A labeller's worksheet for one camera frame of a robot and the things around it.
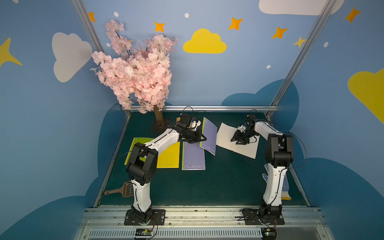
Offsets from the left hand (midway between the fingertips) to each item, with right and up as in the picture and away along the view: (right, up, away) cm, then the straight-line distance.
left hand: (206, 136), depth 89 cm
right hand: (+22, -3, +15) cm, 26 cm away
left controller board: (-32, -46, -17) cm, 59 cm away
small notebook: (+15, 0, +17) cm, 22 cm away
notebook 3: (+3, +3, +11) cm, 12 cm away
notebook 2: (-8, -13, +6) cm, 17 cm away
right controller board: (+30, -47, -16) cm, 58 cm away
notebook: (-24, -14, +7) cm, 28 cm away
